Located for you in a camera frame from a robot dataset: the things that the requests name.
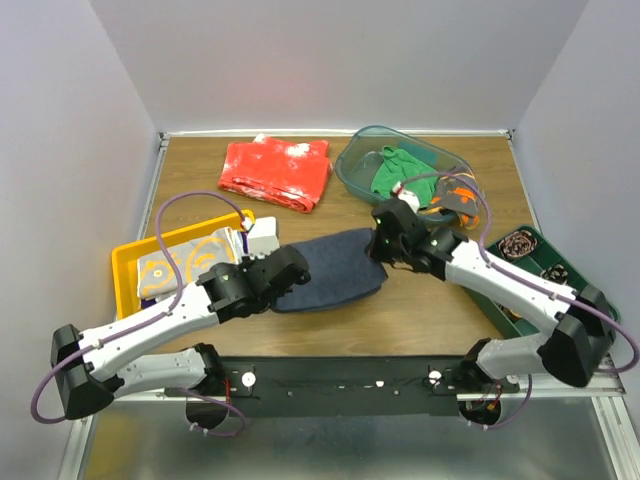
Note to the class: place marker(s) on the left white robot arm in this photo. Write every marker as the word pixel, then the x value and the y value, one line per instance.
pixel 96 366

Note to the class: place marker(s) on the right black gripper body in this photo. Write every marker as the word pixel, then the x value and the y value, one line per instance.
pixel 381 248

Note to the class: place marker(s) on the yellow plastic tray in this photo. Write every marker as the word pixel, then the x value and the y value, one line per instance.
pixel 124 258

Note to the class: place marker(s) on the grey orange towel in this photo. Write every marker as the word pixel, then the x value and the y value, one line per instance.
pixel 456 194

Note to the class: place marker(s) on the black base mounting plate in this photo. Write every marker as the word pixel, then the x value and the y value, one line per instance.
pixel 344 386

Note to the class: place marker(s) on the green towel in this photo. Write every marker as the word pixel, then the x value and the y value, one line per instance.
pixel 398 165

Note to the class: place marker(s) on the teal plastic basket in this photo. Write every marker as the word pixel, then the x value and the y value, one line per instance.
pixel 360 160

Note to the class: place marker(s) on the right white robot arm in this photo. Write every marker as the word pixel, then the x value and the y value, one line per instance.
pixel 572 335

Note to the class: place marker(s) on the green divided organizer box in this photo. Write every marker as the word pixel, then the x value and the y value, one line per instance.
pixel 508 322

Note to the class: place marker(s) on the yellow grey duck towel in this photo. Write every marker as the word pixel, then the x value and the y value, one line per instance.
pixel 170 265

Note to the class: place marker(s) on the rolled patterned sock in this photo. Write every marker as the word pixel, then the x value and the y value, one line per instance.
pixel 517 244
pixel 557 273

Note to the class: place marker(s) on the dark blue towel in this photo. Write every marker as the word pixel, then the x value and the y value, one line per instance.
pixel 340 271

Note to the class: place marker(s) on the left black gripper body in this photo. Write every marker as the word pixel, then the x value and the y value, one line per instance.
pixel 249 261

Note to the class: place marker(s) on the red white folded towel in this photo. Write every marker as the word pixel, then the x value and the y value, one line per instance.
pixel 287 174

